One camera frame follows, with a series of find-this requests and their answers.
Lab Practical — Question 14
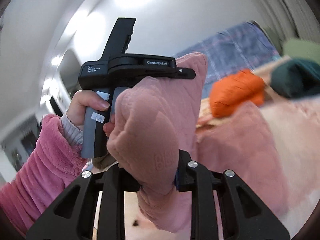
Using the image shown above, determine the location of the cream pink fleece blanket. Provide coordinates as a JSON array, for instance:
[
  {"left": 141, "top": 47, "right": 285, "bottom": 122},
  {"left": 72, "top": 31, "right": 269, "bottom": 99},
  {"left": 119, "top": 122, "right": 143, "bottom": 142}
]
[{"left": 176, "top": 87, "right": 319, "bottom": 235}]

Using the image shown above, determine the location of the pink fleece left sleeve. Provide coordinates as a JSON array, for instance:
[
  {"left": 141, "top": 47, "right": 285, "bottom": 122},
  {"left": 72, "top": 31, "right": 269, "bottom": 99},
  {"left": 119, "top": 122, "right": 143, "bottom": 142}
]
[{"left": 1, "top": 114, "right": 86, "bottom": 239}]

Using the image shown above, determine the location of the pink quilted garment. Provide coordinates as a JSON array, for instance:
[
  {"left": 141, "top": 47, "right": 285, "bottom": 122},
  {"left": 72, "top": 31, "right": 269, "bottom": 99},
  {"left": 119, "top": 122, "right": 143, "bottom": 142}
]
[{"left": 107, "top": 53, "right": 289, "bottom": 233}]

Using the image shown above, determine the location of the blue plaid quilt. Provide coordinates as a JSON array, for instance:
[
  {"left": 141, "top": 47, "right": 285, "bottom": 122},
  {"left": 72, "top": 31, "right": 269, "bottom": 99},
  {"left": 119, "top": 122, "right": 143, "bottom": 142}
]
[{"left": 174, "top": 22, "right": 280, "bottom": 99}]

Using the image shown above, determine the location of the dark green folded garment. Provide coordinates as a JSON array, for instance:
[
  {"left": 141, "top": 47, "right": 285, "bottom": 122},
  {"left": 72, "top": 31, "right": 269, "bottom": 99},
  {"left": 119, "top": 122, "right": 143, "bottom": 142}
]
[{"left": 270, "top": 58, "right": 319, "bottom": 99}]

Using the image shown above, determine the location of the orange puffer jacket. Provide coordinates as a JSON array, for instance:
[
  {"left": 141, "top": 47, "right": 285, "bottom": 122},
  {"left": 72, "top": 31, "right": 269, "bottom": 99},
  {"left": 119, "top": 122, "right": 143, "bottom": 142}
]
[{"left": 209, "top": 69, "right": 265, "bottom": 118}]

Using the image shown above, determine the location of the light green pillow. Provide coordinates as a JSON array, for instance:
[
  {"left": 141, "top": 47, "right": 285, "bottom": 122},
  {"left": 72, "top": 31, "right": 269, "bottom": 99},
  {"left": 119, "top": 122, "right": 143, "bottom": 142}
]
[{"left": 283, "top": 38, "right": 320, "bottom": 64}]

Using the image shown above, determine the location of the grey curtain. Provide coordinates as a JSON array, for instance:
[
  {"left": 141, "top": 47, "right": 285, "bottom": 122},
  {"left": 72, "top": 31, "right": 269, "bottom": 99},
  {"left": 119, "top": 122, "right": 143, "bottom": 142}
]
[{"left": 259, "top": 0, "right": 319, "bottom": 43}]

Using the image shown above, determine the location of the person's left hand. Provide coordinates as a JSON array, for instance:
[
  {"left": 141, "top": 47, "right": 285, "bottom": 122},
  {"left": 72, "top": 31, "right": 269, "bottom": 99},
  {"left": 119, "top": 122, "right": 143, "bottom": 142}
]
[{"left": 66, "top": 90, "right": 110, "bottom": 130}]

